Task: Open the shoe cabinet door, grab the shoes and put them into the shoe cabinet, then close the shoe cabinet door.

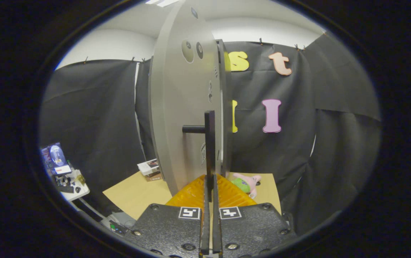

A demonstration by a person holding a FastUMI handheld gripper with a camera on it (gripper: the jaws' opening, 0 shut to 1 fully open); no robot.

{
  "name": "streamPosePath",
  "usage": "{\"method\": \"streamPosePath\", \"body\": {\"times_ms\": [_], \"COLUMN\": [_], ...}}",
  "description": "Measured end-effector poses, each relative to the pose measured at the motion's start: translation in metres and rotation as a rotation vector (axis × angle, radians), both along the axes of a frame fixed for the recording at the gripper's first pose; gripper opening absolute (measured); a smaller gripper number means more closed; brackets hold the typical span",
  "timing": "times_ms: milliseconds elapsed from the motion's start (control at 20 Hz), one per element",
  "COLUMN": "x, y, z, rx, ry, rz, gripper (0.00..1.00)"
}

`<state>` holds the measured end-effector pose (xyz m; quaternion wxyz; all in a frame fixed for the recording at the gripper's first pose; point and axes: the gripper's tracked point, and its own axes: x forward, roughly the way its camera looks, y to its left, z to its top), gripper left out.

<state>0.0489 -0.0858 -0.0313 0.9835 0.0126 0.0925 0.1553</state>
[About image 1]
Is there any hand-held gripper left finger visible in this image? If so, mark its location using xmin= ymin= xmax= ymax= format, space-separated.
xmin=125 ymin=175 xmax=211 ymax=258

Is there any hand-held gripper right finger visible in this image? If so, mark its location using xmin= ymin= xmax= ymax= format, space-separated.
xmin=213 ymin=174 xmax=298 ymax=258

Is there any black door handle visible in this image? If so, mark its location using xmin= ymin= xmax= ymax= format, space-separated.
xmin=182 ymin=110 xmax=216 ymax=203

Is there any grey shoe cabinet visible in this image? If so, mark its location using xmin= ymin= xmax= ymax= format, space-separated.
xmin=216 ymin=39 xmax=233 ymax=177

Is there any pink and green plush toy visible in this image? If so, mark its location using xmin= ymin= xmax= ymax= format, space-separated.
xmin=231 ymin=173 xmax=262 ymax=199

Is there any white side desk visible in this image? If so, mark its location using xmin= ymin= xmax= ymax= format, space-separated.
xmin=53 ymin=168 xmax=90 ymax=202

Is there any computer monitor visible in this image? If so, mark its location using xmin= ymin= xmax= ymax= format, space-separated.
xmin=41 ymin=143 xmax=72 ymax=176

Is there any black backdrop cloth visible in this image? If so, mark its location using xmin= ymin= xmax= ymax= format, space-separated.
xmin=40 ymin=32 xmax=382 ymax=235

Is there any long ceiling light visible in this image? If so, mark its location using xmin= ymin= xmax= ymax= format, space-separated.
xmin=145 ymin=0 xmax=179 ymax=8

